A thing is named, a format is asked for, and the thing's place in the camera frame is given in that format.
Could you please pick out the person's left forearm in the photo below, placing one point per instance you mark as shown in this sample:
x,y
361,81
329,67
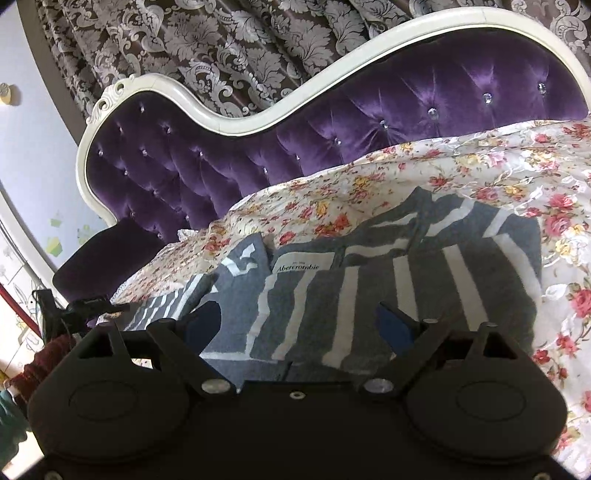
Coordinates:
x,y
44,369

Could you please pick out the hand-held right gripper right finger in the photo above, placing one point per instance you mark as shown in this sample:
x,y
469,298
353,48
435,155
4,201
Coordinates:
x,y
393,333

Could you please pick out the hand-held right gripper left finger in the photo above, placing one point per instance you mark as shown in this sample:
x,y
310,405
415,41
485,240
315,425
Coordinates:
x,y
208,321

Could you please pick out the white door frame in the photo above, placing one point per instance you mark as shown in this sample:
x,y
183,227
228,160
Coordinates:
x,y
23,230

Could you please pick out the green wall sticker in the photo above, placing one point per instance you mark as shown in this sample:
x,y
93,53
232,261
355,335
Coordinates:
x,y
57,240

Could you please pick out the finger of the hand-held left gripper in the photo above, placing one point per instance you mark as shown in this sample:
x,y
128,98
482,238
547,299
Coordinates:
x,y
90,307

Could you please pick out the white printed wardrobe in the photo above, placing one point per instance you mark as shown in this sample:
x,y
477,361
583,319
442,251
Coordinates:
x,y
16,300

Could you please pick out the red stick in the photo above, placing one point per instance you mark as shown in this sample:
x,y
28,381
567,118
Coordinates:
x,y
21,307

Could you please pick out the round wall hook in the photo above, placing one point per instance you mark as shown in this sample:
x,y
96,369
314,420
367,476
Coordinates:
x,y
7,94

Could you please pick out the floral bed sheet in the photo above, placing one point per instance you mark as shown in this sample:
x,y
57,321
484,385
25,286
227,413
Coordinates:
x,y
531,175

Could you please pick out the teal garment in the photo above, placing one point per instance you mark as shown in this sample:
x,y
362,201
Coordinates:
x,y
11,422

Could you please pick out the purple tufted sofa white frame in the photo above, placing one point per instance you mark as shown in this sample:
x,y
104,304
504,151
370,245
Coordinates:
x,y
351,115

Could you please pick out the grey white striped sweater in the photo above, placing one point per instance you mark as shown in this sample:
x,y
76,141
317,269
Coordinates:
x,y
397,258

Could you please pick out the brown damask curtain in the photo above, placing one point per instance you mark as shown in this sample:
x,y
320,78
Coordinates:
x,y
221,50

